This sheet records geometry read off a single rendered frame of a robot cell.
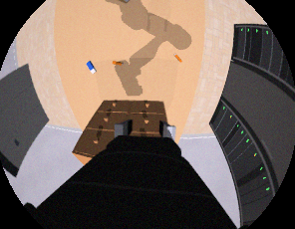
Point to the blue and white eraser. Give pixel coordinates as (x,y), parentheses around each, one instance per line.
(91,67)

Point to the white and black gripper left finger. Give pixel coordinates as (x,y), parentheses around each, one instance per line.
(124,128)

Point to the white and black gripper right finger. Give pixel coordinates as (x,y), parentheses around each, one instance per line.
(166,130)

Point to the brown wooden chest of drawers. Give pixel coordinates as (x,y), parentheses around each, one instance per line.
(85,158)

